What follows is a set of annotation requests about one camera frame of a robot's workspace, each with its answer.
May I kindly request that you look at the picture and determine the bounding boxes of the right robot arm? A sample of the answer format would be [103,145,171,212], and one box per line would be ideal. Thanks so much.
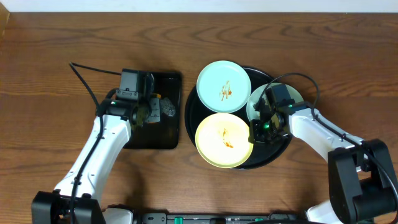
[249,96,397,223]

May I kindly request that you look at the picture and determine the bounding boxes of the light blue plate top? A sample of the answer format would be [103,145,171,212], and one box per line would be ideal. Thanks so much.
[196,60,252,113]

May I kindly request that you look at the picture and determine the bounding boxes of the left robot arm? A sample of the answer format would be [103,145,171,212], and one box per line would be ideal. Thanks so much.
[31,70,155,223]

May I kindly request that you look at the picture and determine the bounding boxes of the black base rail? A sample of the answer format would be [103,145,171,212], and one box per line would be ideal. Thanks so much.
[102,205,312,224]

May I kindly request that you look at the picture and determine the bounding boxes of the left black cable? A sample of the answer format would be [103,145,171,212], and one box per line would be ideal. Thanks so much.
[68,61,123,224]

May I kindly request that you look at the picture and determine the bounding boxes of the black cable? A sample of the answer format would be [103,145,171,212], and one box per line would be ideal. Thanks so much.
[253,72,398,206]
[68,61,123,224]

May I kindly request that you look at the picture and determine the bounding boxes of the right black cable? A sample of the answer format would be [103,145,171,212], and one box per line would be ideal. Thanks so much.
[253,72,398,206]

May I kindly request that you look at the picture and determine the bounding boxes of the light blue plate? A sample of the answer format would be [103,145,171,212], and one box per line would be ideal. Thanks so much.
[246,84,303,121]
[196,60,252,113]

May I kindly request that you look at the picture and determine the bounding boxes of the yellow plate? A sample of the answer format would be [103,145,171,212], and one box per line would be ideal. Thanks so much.
[195,113,254,169]

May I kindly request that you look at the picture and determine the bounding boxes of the black rectangular tray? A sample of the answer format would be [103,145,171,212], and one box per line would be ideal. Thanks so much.
[124,72,182,150]

